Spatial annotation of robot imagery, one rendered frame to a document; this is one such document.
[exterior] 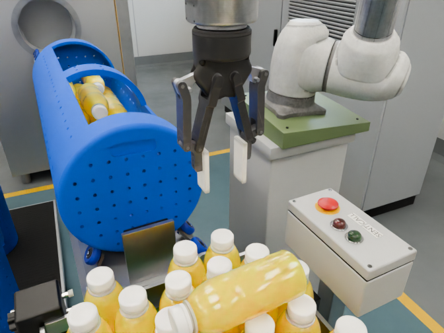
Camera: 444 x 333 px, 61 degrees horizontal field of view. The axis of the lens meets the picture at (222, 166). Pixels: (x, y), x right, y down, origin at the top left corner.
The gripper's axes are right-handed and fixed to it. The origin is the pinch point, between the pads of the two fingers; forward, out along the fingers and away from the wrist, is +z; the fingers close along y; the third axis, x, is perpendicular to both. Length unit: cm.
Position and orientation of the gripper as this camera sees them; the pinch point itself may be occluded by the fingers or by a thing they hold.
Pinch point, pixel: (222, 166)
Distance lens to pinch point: 56.7
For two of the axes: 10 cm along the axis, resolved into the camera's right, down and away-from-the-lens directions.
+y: -9.0, 2.2, -3.9
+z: 0.0, 8.7, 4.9
